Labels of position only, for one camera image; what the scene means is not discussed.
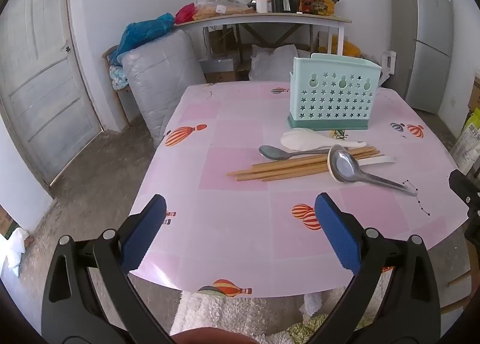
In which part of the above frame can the white panel door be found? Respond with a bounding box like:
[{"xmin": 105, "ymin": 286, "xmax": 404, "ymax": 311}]
[{"xmin": 1, "ymin": 0, "xmax": 101, "ymax": 185}]

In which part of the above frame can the white sack under table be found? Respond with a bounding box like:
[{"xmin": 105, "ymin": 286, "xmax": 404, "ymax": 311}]
[{"xmin": 249, "ymin": 45, "xmax": 311, "ymax": 83}]

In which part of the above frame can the blue plastic bag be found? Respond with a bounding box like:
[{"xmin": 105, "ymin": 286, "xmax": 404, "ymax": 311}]
[{"xmin": 111, "ymin": 13, "xmax": 174, "ymax": 66}]

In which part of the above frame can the mint green utensil holder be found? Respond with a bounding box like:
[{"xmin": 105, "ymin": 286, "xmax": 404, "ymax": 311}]
[{"xmin": 288, "ymin": 53, "xmax": 381, "ymax": 131}]

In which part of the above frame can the small dark metal spoon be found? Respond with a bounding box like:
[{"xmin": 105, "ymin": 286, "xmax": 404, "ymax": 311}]
[{"xmin": 259, "ymin": 145, "xmax": 329, "ymax": 161}]

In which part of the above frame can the silver refrigerator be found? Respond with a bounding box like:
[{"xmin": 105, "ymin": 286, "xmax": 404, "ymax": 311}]
[{"xmin": 385, "ymin": 0, "xmax": 454, "ymax": 114}]

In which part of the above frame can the yellow green rice bag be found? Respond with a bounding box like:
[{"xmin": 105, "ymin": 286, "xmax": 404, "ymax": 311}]
[{"xmin": 451, "ymin": 108, "xmax": 480, "ymax": 175}]

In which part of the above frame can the cream ceramic soup spoon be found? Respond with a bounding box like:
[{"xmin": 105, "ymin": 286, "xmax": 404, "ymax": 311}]
[{"xmin": 327, "ymin": 145, "xmax": 395, "ymax": 182}]

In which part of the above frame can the clear bag of noodles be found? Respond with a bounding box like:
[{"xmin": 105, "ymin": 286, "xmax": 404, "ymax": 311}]
[{"xmin": 193, "ymin": 0, "xmax": 255, "ymax": 21}]

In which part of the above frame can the pink balloon pattern tablecloth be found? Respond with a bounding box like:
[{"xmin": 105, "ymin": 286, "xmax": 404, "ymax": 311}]
[{"xmin": 132, "ymin": 82, "xmax": 468, "ymax": 298}]

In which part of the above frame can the large steel soup spoon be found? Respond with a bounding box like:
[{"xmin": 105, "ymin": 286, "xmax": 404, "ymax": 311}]
[{"xmin": 329, "ymin": 149, "xmax": 417, "ymax": 196}]

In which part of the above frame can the yellow plastic bag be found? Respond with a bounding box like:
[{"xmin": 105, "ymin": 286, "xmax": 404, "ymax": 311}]
[{"xmin": 318, "ymin": 36, "xmax": 361, "ymax": 58}]

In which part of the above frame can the white side table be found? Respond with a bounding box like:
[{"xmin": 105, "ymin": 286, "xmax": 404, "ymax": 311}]
[{"xmin": 174, "ymin": 13, "xmax": 352, "ymax": 58}]

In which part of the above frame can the white plastic rice paddle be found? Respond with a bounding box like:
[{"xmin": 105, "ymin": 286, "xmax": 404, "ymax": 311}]
[{"xmin": 280, "ymin": 128, "xmax": 367, "ymax": 151}]

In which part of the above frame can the white handheld device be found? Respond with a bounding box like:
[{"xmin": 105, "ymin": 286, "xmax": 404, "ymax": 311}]
[{"xmin": 378, "ymin": 51, "xmax": 397, "ymax": 87}]

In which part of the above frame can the large wrapped white bundle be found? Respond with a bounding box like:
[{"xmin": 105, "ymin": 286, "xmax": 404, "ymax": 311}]
[{"xmin": 121, "ymin": 30, "xmax": 206, "ymax": 147}]

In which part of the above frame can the red plastic bag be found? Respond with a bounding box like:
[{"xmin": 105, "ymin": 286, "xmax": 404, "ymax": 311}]
[{"xmin": 174, "ymin": 3, "xmax": 196, "ymax": 25}]

